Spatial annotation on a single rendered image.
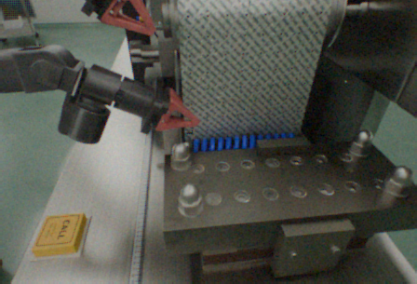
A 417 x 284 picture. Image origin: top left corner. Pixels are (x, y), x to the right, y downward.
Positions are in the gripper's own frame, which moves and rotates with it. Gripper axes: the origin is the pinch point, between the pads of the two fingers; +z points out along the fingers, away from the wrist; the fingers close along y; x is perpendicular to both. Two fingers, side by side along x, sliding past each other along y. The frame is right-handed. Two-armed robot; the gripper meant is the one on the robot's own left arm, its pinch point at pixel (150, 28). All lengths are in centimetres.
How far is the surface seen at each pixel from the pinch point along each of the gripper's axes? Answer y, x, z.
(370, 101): -6, 20, 55
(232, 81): 5.4, 3.1, 15.1
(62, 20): -556, -226, -61
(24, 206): -76, -155, 16
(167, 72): -2.2, -5.1, 7.6
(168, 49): -2.3, -1.4, 5.2
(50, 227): 13.8, -36.7, 5.3
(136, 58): -3.1, -6.7, 1.7
